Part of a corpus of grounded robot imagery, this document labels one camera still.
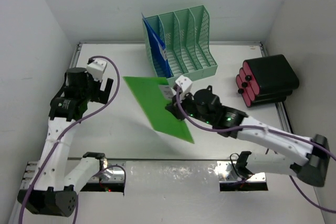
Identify white front cover board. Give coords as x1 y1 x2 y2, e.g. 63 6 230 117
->
19 159 326 224

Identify black drawer box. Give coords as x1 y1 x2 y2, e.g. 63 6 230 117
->
248 55 299 108

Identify green mesh file organizer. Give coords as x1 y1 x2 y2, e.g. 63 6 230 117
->
142 5 217 85

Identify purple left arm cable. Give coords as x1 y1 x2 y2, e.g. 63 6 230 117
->
18 56 121 224

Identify pink drawer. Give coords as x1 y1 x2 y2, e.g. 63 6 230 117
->
236 58 261 107

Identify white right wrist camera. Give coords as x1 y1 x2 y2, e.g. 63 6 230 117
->
173 75 193 97

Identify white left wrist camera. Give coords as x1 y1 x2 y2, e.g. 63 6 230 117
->
86 59 107 82

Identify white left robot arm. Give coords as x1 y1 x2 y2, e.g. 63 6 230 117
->
17 67 114 223

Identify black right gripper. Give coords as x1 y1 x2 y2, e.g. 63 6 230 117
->
166 88 213 125

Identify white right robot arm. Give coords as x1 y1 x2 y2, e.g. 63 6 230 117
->
166 84 331 187

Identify aluminium frame rail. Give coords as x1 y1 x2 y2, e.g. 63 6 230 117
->
7 42 82 224

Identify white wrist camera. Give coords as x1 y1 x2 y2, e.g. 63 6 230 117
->
173 75 193 97
86 59 107 82

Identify blue plastic folder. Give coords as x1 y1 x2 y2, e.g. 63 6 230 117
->
142 14 172 78

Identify green plastic folder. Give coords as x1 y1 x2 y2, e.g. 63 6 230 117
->
123 76 194 144

